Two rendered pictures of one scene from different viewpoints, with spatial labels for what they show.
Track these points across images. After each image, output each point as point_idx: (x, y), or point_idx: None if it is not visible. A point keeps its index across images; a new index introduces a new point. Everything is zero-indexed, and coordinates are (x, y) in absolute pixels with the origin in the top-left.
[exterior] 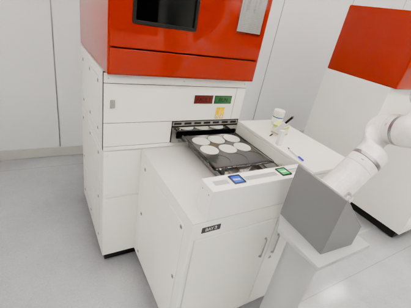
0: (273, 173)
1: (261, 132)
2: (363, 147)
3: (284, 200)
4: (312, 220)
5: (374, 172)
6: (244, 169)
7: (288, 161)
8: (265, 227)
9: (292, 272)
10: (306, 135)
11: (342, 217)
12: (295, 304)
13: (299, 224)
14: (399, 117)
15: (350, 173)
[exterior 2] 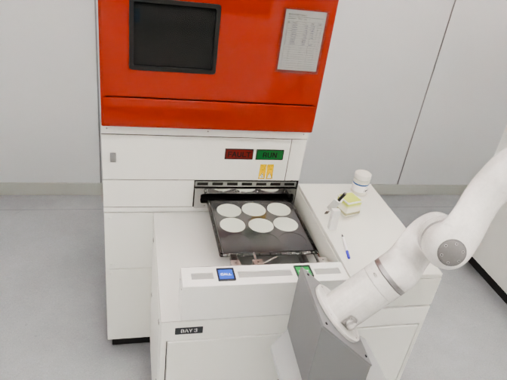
0: (287, 271)
1: (319, 206)
2: (383, 258)
3: None
4: (303, 344)
5: (391, 294)
6: (260, 259)
7: (333, 255)
8: None
9: None
10: (395, 217)
11: (324, 346)
12: None
13: (296, 346)
14: (436, 222)
15: (356, 290)
